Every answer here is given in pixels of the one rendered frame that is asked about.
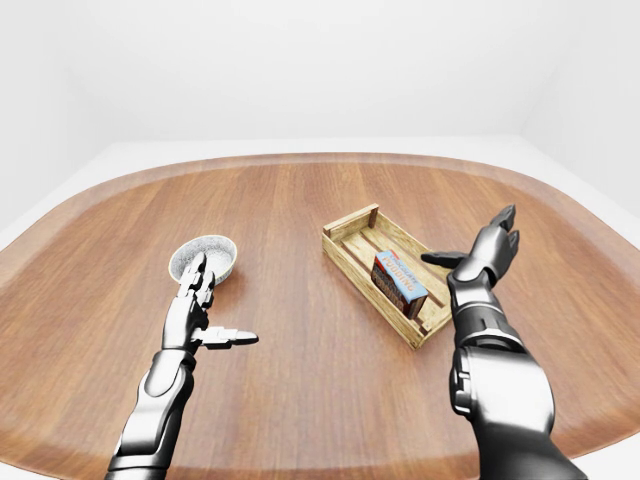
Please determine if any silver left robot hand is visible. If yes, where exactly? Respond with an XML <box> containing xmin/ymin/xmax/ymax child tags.
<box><xmin>161</xmin><ymin>251</ymin><xmax>260</xmax><ymax>355</ymax></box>

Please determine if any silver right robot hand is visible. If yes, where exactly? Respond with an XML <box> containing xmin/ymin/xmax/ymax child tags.
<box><xmin>420</xmin><ymin>203</ymin><xmax>521</xmax><ymax>312</ymax></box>

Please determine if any chocolate pudding box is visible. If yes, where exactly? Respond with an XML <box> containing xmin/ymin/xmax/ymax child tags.
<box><xmin>370</xmin><ymin>249</ymin><xmax>430</xmax><ymax>320</ymax></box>

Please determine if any wooden slat tray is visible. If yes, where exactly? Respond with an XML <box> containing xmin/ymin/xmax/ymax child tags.
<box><xmin>321</xmin><ymin>202</ymin><xmax>454</xmax><ymax>351</ymax></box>

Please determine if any white speckled bowl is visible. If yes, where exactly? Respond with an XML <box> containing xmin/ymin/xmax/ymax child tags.
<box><xmin>168</xmin><ymin>234</ymin><xmax>239</xmax><ymax>288</ymax></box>

